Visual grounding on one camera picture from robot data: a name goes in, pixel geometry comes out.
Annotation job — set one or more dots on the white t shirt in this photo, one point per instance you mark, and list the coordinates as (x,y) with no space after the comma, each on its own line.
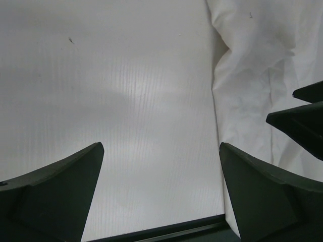
(271,52)

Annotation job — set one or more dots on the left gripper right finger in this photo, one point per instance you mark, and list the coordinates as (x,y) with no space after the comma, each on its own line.
(270,203)

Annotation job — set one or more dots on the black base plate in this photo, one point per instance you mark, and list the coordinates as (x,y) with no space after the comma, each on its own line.
(213,228)

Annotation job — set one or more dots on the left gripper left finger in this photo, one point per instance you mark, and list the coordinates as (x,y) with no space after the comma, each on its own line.
(51,203)

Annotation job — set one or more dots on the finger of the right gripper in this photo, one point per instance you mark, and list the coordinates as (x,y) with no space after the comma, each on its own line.
(312,93)
(302,124)

